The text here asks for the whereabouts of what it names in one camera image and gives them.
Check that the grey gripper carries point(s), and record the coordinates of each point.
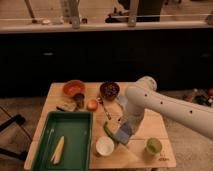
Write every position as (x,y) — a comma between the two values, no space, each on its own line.
(130,124)

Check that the blue sponge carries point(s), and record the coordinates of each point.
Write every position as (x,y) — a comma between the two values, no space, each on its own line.
(122,137)

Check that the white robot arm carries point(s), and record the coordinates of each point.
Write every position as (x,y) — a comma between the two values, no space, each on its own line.
(142,94)

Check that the green plastic cup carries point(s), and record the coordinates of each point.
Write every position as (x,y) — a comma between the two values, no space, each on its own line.
(153,146)

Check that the white paper cup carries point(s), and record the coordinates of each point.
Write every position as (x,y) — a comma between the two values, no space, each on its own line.
(104,146)

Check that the small dark cup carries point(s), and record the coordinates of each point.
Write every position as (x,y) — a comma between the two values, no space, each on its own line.
(79,99)

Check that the green cucumber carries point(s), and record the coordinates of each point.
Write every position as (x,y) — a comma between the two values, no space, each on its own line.
(108,132)

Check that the metal spoon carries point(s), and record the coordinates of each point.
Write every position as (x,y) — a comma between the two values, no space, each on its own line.
(100,100)

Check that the dark brown bowl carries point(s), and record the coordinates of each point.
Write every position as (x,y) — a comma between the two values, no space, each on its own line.
(109,90)

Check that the orange fruit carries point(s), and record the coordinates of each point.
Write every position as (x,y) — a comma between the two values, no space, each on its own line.
(92,105)

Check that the green plastic tray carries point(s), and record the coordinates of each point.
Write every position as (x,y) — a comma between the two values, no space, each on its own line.
(76,128)

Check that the brown flat item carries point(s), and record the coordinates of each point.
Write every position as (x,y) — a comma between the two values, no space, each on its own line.
(66,106)

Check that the orange bowl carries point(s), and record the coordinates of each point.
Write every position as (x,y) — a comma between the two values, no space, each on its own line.
(73,87)

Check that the clear utensil in tray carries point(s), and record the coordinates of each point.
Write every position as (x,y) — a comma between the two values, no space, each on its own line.
(48,140)

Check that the yellow banana piece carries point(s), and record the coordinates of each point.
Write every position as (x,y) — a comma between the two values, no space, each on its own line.
(58,152)

